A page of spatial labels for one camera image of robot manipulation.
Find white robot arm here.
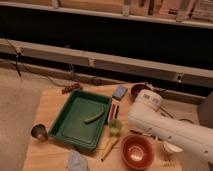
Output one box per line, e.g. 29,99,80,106
127,89,213,163

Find red orange bowl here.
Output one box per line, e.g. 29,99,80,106
121,135,154,171

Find blue sponge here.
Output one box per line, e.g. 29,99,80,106
112,86,128,100

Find black marker pen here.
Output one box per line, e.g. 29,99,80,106
114,105,119,119

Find dark red grapes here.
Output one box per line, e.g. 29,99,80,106
61,83,83,94

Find green cucumber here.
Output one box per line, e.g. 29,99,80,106
83,108,104,124

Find green plastic tray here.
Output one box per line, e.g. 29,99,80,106
48,90,112,151

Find small green cup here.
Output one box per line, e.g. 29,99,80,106
109,119,122,136

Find small metal cup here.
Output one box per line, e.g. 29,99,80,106
31,124,48,142

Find grey blue cloth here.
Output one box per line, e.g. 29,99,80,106
67,150,88,171

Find white cup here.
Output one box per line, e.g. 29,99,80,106
163,141,182,154

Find black cable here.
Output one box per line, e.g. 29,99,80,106
155,88,194,123

